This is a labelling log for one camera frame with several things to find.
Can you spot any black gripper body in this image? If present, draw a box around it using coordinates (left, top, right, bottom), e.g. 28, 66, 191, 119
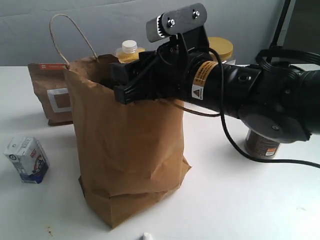
108, 49, 198, 106

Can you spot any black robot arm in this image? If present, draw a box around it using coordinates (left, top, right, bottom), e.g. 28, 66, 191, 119
109, 50, 320, 143

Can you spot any large brown paper bag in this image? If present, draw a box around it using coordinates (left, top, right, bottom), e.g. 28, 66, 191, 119
63, 54, 190, 228

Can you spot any yellow juice bottle white cap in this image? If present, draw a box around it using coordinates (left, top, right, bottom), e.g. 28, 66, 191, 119
115, 40, 146, 64

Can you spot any jar with yellow lid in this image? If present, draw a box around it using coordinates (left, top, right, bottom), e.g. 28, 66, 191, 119
208, 37, 236, 65

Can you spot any black stand pole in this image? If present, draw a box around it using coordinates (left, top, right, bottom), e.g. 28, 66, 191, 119
269, 0, 291, 49

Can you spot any brown tin can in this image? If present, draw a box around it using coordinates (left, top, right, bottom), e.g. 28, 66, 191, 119
244, 129, 281, 160

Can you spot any brown kraft coffee pouch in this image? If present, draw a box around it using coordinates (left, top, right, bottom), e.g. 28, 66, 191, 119
27, 63, 73, 126

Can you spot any white backdrop cloth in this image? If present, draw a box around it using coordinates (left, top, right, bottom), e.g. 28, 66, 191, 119
0, 0, 284, 66

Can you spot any white blue small carton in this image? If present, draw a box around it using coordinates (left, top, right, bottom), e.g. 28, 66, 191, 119
4, 136, 49, 184

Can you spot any small white object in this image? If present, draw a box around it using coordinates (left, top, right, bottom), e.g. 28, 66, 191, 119
142, 232, 153, 240

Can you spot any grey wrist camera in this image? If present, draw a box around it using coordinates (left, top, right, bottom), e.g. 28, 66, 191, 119
146, 3, 209, 50

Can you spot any black cable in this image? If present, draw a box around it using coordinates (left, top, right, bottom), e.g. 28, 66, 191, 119
154, 34, 320, 168

